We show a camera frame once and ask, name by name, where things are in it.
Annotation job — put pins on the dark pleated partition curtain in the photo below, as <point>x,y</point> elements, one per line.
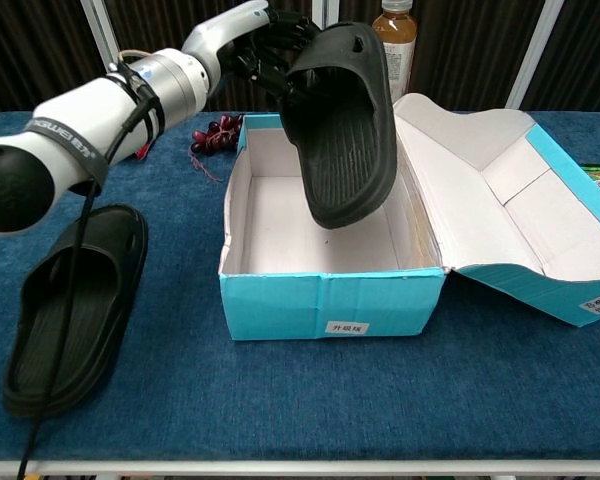
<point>30,40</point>
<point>455,50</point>
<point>590,50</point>
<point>155,25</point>

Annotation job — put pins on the purple grape bunch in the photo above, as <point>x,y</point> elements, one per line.
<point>215,135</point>

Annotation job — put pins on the tea bottle white label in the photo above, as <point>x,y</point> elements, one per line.
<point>397,30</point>

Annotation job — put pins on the white partition frame post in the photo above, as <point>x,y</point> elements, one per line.
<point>100,25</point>
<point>331,10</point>
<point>535,50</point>

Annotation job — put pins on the light blue shoe box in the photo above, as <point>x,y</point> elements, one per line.
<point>330,305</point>

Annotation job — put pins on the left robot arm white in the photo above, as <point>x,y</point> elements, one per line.
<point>70,115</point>

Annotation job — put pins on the black rubber slipper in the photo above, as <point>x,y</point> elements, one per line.
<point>350,150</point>
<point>95,325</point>

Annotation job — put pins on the blue table mat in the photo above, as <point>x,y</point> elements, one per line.
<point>330,400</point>

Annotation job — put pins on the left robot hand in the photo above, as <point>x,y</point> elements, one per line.
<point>220,30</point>

